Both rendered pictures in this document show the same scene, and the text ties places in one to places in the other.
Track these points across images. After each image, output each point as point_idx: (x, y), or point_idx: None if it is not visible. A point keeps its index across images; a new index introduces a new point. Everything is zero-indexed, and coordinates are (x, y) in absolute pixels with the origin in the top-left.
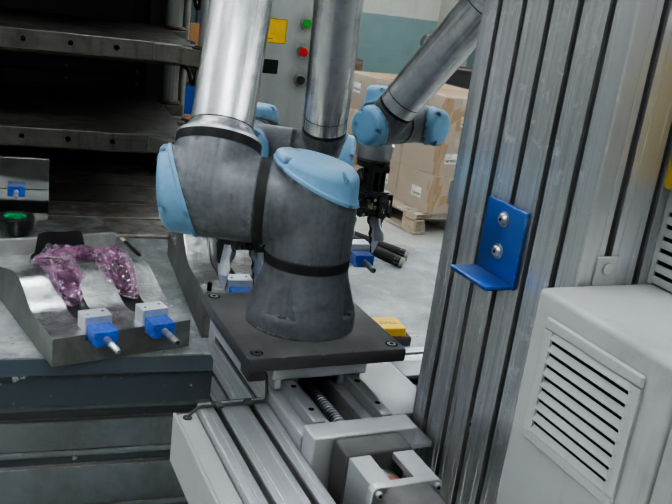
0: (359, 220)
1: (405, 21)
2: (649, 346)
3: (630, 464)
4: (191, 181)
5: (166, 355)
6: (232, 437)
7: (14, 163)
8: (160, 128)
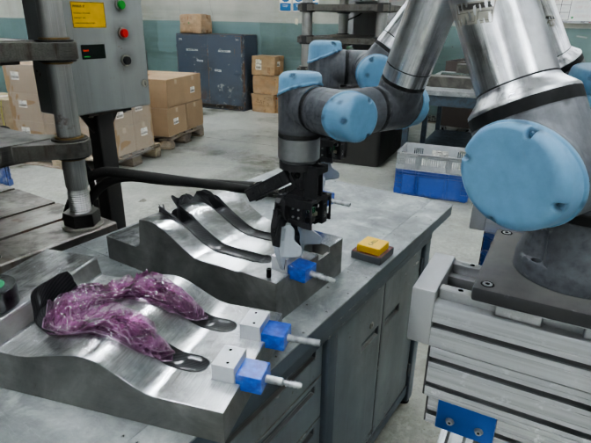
0: (62, 177)
1: (5, 20)
2: None
3: None
4: (589, 160)
5: (282, 359)
6: None
7: None
8: (4, 136)
